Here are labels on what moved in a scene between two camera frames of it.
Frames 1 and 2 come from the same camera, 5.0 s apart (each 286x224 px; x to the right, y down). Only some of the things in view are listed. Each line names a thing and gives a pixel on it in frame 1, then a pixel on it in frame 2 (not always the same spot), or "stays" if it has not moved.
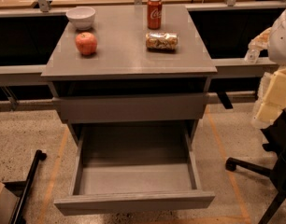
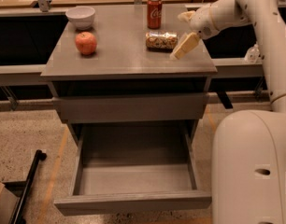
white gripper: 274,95 to 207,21
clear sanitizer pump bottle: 251,56 stays
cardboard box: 5,203 stays
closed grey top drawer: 131,107 stays
